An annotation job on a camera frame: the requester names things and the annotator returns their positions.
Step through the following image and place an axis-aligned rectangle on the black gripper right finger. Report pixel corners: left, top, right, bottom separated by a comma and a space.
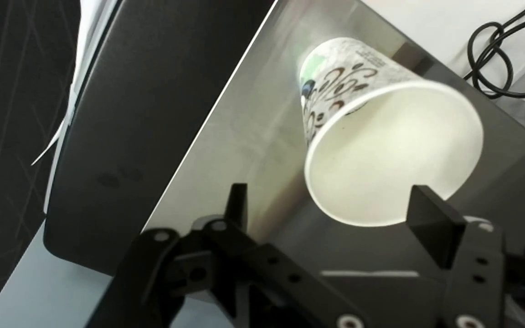
407, 186, 506, 328

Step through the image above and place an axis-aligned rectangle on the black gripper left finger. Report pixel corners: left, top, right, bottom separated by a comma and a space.
86, 185, 362, 328

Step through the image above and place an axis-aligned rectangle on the patterned white paper cup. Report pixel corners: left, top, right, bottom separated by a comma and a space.
300, 37, 486, 228

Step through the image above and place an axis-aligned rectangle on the black cable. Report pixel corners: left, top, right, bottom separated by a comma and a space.
462, 0, 525, 101

